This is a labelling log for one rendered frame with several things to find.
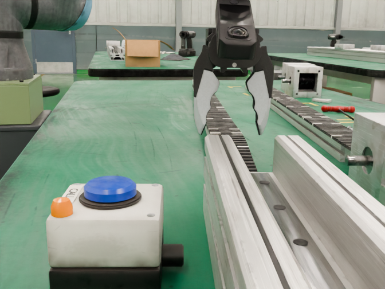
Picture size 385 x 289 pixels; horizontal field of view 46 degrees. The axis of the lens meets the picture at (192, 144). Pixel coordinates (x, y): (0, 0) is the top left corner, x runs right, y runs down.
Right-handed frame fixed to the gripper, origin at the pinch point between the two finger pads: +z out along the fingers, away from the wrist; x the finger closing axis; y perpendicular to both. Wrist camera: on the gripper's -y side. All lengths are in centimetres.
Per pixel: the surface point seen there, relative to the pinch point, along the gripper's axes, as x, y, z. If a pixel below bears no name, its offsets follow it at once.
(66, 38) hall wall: 268, 1055, 1
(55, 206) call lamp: 16.2, -33.2, -1.2
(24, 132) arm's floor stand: 38.9, 29.3, 7.3
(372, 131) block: -14.1, -14.1, -2.8
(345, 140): -17.6, 2.3, 2.0
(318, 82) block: -36, 75, 1
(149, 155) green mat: 11.9, 5.9, 5.6
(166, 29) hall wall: 31, 1090, -25
